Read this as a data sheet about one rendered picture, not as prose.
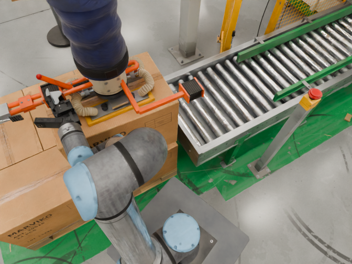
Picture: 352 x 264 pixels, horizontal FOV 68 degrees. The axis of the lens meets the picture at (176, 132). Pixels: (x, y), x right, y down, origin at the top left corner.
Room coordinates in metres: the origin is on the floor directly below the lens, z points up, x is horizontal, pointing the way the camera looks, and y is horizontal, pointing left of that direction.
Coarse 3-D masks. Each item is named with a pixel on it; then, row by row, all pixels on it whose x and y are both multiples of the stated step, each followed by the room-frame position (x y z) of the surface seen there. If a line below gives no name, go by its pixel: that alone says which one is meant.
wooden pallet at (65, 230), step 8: (176, 168) 0.81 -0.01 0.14; (168, 176) 0.77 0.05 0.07; (152, 184) 0.71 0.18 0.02; (136, 192) 0.64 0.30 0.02; (72, 224) 0.35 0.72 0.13; (80, 224) 0.37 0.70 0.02; (56, 232) 0.29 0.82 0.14; (64, 232) 0.31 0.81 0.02; (40, 240) 0.24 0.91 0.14; (48, 240) 0.25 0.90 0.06; (32, 248) 0.19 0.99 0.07
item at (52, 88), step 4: (44, 84) 0.73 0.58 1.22; (48, 84) 0.74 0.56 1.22; (52, 84) 0.74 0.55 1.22; (40, 88) 0.71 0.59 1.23; (44, 88) 0.72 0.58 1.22; (48, 88) 0.72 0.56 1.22; (52, 88) 0.72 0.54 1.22; (56, 88) 0.72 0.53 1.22; (60, 88) 0.71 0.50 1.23; (40, 92) 0.69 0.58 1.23; (44, 92) 0.70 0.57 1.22; (44, 96) 0.67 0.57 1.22; (60, 96) 0.67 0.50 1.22; (64, 96) 0.69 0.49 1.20; (44, 100) 0.65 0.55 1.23; (60, 100) 0.68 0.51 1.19; (48, 104) 0.65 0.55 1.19
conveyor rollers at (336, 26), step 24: (336, 24) 2.14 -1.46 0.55; (288, 48) 1.80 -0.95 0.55; (336, 48) 1.86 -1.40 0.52; (264, 72) 1.50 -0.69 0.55; (288, 72) 1.51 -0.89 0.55; (312, 72) 1.52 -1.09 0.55; (336, 72) 1.53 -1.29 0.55; (216, 96) 1.24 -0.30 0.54; (240, 96) 1.27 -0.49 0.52; (288, 96) 1.26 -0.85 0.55; (192, 120) 1.02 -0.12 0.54; (240, 120) 1.03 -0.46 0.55
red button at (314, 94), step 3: (309, 90) 0.92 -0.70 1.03; (312, 90) 0.91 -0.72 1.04; (315, 90) 0.91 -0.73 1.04; (318, 90) 0.92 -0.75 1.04; (309, 93) 0.90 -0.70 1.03; (312, 93) 0.89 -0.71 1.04; (315, 93) 0.89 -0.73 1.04; (318, 93) 0.89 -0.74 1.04; (321, 93) 0.89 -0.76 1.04; (309, 96) 0.90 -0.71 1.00; (312, 96) 0.88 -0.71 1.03; (315, 96) 0.87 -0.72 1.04; (318, 96) 0.87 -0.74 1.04; (321, 96) 0.88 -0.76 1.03; (312, 99) 0.88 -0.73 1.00; (315, 99) 0.87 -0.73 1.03
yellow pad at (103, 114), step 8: (136, 96) 0.79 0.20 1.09; (144, 96) 0.79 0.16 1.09; (152, 96) 0.80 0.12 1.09; (96, 104) 0.73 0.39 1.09; (104, 104) 0.71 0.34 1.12; (128, 104) 0.74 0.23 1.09; (144, 104) 0.76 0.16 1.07; (104, 112) 0.69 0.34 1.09; (112, 112) 0.69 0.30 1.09; (120, 112) 0.70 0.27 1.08; (88, 120) 0.64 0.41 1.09; (96, 120) 0.64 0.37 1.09; (104, 120) 0.65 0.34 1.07
